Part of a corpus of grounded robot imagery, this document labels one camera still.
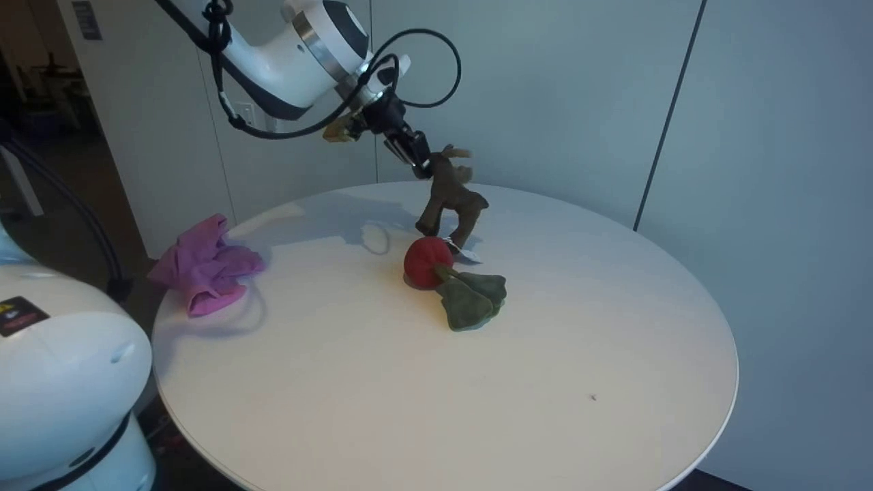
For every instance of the slanted white furniture leg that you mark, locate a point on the slanted white furniture leg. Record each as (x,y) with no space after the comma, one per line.
(22,186)

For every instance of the red turnip plush toy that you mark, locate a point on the red turnip plush toy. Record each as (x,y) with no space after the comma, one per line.
(427,262)

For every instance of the pink shirt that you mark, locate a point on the pink shirt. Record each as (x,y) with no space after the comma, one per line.
(207,269)

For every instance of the brown moose plush toy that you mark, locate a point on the brown moose plush toy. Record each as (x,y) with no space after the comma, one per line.
(451,196)

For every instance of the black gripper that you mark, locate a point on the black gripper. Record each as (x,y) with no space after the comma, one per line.
(379,115)

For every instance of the small grey wall sign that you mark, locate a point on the small grey wall sign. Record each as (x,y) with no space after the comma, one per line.
(89,20)

